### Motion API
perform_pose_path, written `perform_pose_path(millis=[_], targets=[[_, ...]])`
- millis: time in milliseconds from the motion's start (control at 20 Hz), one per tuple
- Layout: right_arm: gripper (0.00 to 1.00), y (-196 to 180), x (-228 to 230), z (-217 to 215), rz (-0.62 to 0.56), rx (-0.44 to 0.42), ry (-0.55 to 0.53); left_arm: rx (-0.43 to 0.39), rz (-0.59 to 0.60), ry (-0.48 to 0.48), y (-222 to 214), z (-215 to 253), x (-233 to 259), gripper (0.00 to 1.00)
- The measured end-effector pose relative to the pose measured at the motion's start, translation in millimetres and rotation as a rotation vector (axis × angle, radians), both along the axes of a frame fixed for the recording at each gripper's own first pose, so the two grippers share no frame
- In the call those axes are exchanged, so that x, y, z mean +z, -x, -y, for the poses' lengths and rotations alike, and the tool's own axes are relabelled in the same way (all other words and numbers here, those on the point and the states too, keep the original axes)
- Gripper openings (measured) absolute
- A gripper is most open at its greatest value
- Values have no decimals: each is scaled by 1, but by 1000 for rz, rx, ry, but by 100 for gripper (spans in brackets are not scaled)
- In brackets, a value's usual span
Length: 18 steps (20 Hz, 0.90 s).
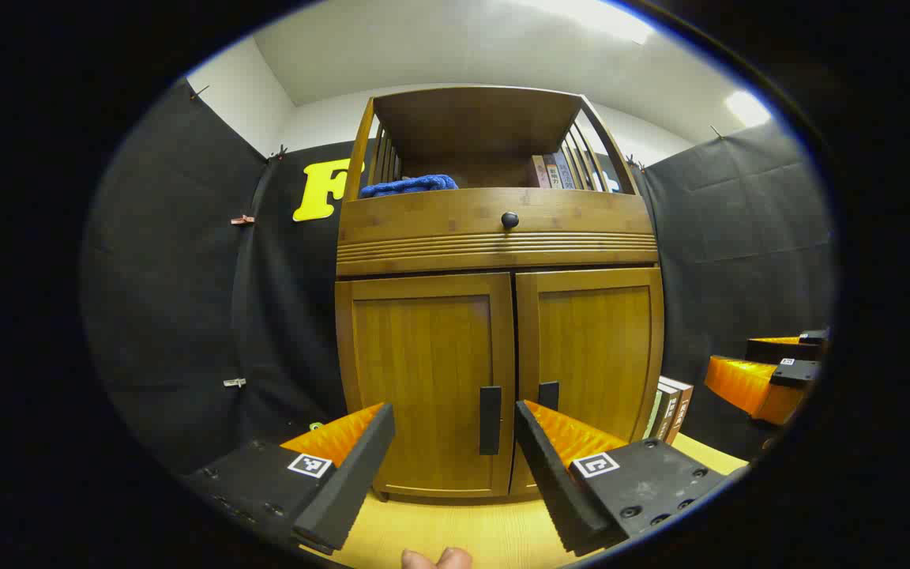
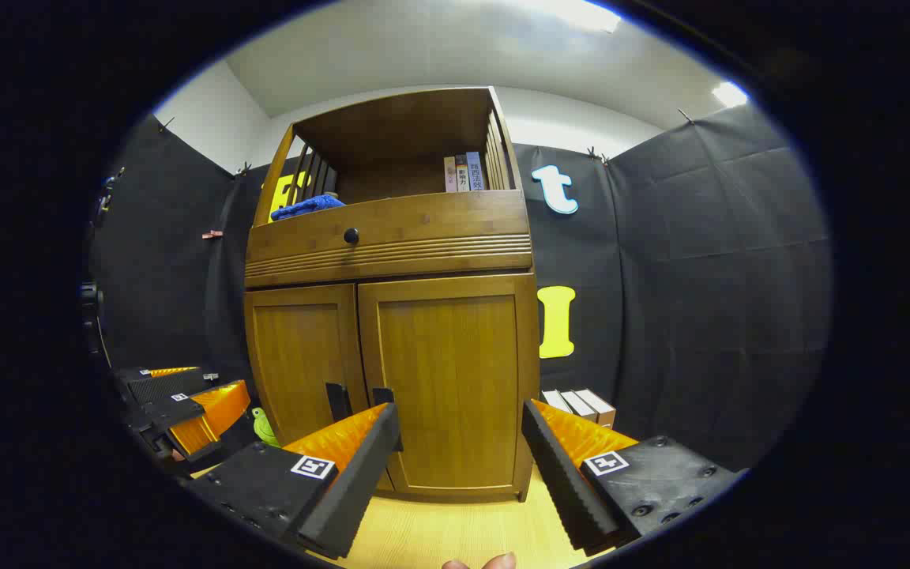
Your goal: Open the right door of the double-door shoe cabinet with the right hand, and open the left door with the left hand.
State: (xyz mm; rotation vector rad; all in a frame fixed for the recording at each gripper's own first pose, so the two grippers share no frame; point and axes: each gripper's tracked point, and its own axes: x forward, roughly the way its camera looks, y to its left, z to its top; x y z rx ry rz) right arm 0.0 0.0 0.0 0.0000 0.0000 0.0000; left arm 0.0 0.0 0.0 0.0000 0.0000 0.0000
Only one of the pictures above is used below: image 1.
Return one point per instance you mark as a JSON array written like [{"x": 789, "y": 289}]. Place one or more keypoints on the blue cloth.
[{"x": 411, "y": 186}]

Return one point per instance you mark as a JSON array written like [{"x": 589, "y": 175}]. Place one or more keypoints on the copper clip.
[{"x": 242, "y": 220}]

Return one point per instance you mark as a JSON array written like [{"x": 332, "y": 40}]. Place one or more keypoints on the wooden shoe cabinet door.
[
  {"x": 423, "y": 356},
  {"x": 593, "y": 340}
]

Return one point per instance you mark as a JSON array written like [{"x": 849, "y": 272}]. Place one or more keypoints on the grey book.
[{"x": 667, "y": 411}]

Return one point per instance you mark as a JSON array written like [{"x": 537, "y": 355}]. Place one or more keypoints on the small brown shelf book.
[{"x": 539, "y": 172}]

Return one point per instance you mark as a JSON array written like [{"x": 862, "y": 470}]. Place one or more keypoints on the wooden cabinet drawer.
[{"x": 423, "y": 217}]

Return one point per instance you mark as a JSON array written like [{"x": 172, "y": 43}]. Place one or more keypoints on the long ceiling light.
[{"x": 605, "y": 20}]

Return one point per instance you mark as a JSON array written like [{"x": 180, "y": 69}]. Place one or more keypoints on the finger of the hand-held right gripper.
[
  {"x": 771, "y": 349},
  {"x": 747, "y": 383}
]

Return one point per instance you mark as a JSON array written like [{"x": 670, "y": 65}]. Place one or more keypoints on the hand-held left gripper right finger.
[{"x": 554, "y": 482}]

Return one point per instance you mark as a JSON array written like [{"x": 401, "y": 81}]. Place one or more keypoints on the black round drawer knob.
[{"x": 509, "y": 220}]

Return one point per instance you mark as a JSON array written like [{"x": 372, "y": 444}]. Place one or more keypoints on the pale green book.
[{"x": 652, "y": 415}]

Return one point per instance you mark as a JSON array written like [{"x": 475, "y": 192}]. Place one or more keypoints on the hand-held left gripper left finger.
[{"x": 348, "y": 482}]

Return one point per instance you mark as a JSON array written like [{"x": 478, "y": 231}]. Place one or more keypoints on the white clip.
[{"x": 234, "y": 382}]

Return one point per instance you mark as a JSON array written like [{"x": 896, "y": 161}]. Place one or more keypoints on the small ceiling light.
[{"x": 749, "y": 108}]

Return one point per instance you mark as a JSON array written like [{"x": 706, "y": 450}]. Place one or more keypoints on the black backdrop cloth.
[{"x": 186, "y": 276}]

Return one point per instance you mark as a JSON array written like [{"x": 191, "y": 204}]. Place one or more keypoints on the wooden double-door shoe cabinet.
[{"x": 494, "y": 251}]

